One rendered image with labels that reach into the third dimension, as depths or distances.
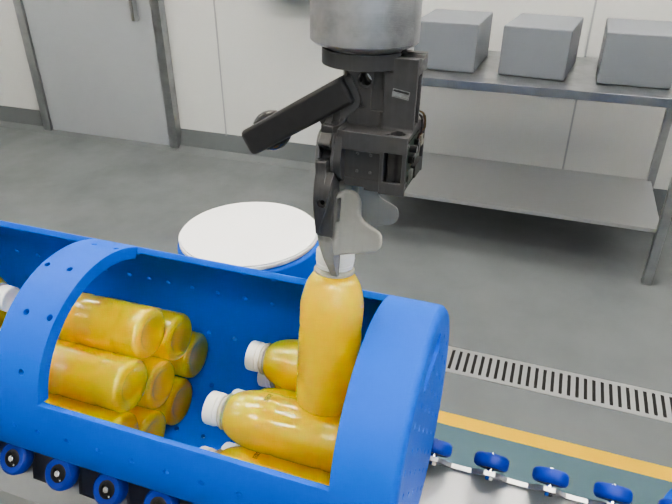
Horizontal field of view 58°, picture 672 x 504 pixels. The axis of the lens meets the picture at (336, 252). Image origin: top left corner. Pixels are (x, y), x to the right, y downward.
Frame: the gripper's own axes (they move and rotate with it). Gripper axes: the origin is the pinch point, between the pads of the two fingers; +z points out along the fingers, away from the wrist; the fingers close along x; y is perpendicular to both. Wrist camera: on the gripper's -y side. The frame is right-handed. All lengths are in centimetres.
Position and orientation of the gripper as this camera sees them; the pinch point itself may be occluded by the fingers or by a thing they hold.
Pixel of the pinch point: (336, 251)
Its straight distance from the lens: 61.2
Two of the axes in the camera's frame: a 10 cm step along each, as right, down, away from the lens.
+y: 9.4, 1.8, -2.8
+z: -0.2, 8.7, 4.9
